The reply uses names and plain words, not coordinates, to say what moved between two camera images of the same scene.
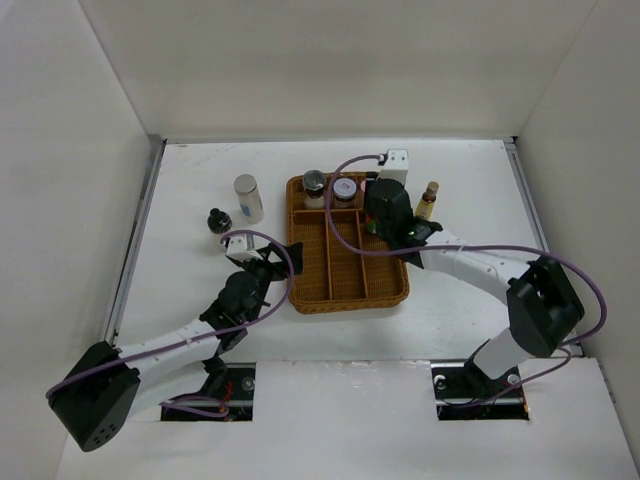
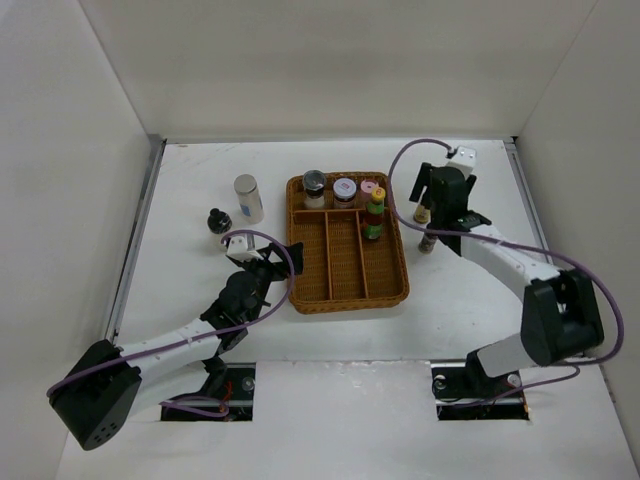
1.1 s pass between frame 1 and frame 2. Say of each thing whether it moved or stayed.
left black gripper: stayed
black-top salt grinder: stayed
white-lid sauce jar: stayed
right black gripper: moved
